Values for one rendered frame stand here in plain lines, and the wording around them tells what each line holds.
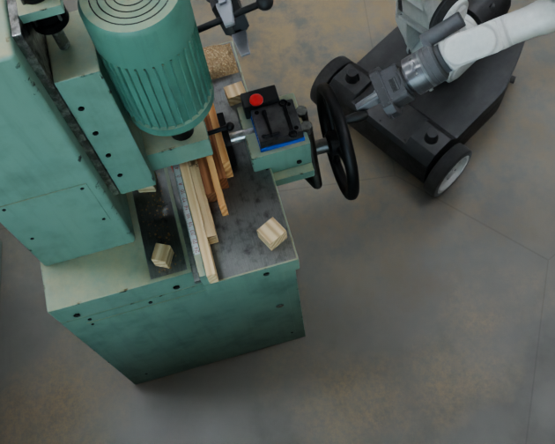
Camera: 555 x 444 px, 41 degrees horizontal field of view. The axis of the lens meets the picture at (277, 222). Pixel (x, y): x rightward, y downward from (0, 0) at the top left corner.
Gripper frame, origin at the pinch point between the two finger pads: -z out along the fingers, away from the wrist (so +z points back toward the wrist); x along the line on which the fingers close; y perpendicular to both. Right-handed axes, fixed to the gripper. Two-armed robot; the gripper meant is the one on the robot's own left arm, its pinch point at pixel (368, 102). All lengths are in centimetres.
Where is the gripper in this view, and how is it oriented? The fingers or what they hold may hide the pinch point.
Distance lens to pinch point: 172.4
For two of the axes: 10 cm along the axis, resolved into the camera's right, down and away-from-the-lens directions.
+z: 8.0, -4.3, -4.2
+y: -5.2, -1.3, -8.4
